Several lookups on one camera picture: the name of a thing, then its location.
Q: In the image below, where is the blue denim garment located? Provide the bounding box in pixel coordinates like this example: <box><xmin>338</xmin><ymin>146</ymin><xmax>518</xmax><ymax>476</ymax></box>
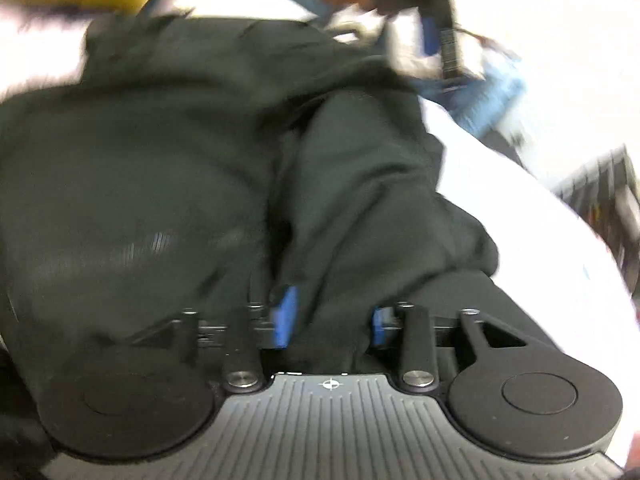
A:
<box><xmin>245</xmin><ymin>0</ymin><xmax>528</xmax><ymax>138</ymax></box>

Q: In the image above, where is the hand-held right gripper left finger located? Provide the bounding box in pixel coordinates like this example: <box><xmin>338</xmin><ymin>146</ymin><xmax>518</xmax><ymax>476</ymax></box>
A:
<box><xmin>131</xmin><ymin>286</ymin><xmax>299</xmax><ymax>395</ymax></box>

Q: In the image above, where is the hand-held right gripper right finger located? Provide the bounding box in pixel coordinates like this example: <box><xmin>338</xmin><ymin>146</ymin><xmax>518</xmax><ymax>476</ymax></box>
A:
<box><xmin>372</xmin><ymin>301</ymin><xmax>543</xmax><ymax>392</ymax></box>

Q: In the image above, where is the black hooded sweatshirt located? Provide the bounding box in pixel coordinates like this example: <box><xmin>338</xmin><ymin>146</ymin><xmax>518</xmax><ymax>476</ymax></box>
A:
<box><xmin>0</xmin><ymin>12</ymin><xmax>501</xmax><ymax>461</ymax></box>

